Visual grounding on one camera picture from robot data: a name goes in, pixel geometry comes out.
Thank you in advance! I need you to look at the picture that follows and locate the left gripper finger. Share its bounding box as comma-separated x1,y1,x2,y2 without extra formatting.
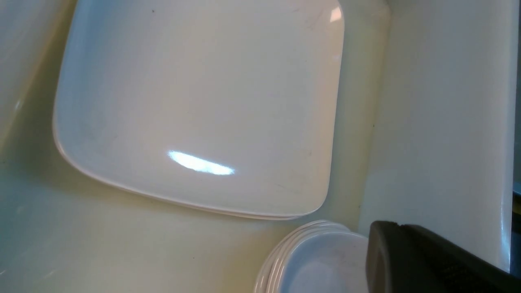
366,221,521,293

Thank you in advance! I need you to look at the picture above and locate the white rectangular rice plate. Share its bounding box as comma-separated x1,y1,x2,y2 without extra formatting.
53,0,344,216

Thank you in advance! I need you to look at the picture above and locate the white square plate top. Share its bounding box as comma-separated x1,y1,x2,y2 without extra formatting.
53,136,315,221

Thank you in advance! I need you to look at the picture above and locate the white small bowl in tub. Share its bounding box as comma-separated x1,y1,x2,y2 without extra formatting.
253,219,368,293

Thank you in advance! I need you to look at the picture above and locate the large white plastic tub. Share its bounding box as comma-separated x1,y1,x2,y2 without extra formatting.
1,0,519,293

